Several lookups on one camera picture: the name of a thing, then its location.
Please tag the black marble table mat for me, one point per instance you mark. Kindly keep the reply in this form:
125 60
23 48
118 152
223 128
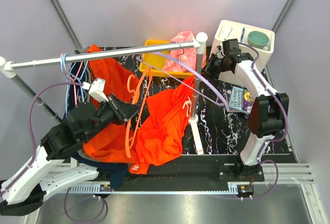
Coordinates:
221 132

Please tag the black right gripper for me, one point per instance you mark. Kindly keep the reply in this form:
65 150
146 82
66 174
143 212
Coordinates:
208 71

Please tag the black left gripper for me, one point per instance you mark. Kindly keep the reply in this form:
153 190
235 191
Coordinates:
123 111

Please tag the navy blue garment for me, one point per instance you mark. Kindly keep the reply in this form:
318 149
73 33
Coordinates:
115 171

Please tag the orange drawstring shorts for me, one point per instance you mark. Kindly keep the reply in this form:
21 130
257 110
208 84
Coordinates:
159 139

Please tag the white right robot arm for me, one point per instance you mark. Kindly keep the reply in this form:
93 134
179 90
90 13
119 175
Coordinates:
267 117

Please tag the yellow plastic crate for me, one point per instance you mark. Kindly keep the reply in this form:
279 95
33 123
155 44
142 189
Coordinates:
159 62

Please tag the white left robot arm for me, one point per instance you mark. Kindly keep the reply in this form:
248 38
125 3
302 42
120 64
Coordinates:
31 186

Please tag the treehouse children's book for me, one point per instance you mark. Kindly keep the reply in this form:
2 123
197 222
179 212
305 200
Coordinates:
239 100

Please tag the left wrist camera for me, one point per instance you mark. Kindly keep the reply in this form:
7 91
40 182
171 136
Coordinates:
96 89

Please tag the teal ceramic cup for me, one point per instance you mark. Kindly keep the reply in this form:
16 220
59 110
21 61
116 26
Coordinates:
259 40

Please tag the orange clothes hanger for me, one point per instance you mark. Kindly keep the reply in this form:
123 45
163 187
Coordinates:
129 141

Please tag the blue pen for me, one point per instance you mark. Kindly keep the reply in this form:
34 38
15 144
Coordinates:
242 35

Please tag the silver clothes rack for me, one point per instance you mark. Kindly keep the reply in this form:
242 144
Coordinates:
8 68

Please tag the orange garment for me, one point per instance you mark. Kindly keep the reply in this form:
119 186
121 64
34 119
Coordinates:
109 145

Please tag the lilac wire clothes hanger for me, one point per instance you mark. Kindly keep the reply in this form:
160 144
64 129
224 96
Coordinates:
220 101

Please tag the pink patterned shorts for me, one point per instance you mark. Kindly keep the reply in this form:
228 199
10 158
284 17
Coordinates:
186 56

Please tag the white storage box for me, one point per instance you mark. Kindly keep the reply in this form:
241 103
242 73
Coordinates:
264 55

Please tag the grey garment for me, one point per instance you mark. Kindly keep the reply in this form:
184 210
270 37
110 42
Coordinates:
87 78

